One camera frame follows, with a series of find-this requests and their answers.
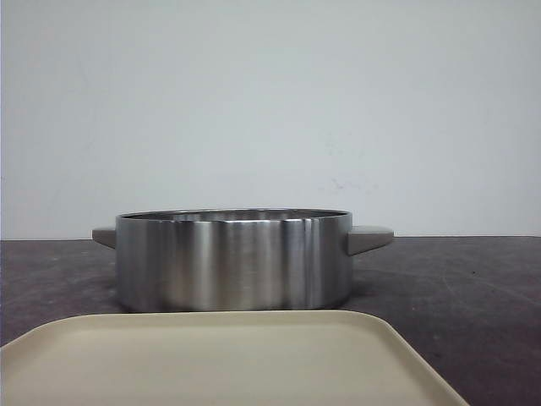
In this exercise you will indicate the stainless steel steamer pot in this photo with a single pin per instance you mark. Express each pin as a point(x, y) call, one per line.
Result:
point(236, 259)

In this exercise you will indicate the cream plastic tray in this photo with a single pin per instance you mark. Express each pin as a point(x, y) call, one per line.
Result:
point(317, 357)

